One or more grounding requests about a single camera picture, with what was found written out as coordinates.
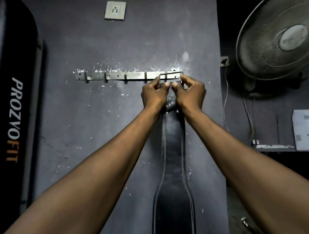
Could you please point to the black machine panel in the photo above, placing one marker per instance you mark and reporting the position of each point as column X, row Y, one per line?
column 19, row 96

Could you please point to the person's right hand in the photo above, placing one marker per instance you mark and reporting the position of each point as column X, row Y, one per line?
column 190, row 95

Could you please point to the white plug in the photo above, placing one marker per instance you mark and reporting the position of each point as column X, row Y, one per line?
column 255, row 142

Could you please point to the black leather belt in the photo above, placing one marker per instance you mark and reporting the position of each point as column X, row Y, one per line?
column 172, row 156

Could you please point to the white box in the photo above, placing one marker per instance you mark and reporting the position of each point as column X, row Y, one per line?
column 300, row 130

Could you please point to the person's left hand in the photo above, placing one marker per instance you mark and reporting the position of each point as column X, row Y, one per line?
column 154, row 96

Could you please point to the person's left forearm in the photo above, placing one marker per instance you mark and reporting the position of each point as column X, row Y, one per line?
column 96, row 173

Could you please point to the wall fan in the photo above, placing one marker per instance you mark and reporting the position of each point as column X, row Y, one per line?
column 265, row 48

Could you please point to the small wall junction box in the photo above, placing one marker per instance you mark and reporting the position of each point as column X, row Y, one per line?
column 224, row 61

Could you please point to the metal wall hooks rack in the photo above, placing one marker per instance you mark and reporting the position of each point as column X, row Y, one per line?
column 135, row 76

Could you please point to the white wall socket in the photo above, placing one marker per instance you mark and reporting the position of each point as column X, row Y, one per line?
column 115, row 10

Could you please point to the person's right forearm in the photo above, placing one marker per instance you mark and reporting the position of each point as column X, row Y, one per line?
column 241, row 168

